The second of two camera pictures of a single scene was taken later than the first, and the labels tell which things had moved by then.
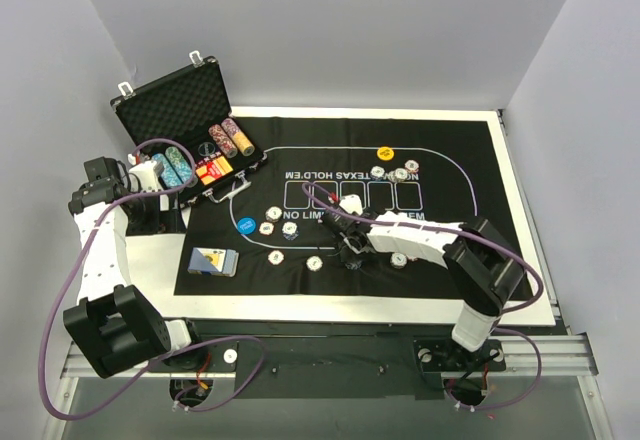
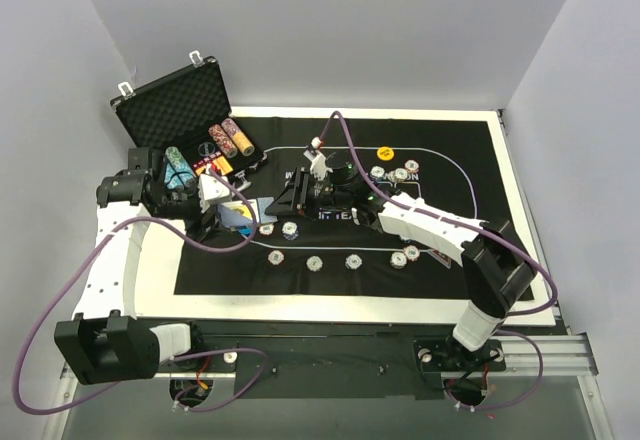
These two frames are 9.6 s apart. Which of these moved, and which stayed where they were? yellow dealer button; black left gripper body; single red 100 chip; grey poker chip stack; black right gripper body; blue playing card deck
Moved: blue playing card deck; black left gripper body; black right gripper body
Stayed: single red 100 chip; grey poker chip stack; yellow dealer button
